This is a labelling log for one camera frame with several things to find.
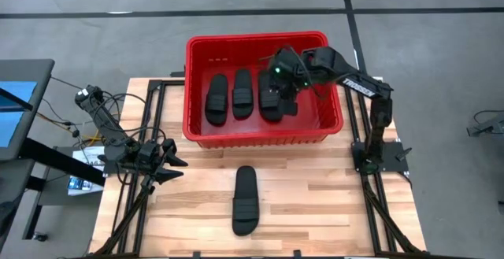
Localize grey floor stand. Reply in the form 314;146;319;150
466;109;504;138

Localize black desk beam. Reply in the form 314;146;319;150
19;136;107;187

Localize white paper sheet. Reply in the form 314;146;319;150
72;145;106;173

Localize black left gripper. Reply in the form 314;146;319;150
135;139;189;185

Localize grey desk shelf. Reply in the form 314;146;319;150
0;158;36;209

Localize black aluminium table frame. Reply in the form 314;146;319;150
88;76;430;259

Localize yellow cable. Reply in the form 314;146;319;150
36;111;99;145

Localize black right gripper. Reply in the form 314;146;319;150
269;46;312;117

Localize small printed box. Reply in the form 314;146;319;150
66;176;95;196

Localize black slide sandal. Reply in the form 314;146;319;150
258;69;285;124
204;73;230;127
232;68;254;120
232;165;261;237

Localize red plastic bin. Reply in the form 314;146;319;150
182;30;344;149

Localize grey framed monitor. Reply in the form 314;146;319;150
0;58;55;162

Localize black desk leg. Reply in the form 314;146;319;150
21;176;46;241

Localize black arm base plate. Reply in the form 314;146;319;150
98;144;161;176
351;140;413;174

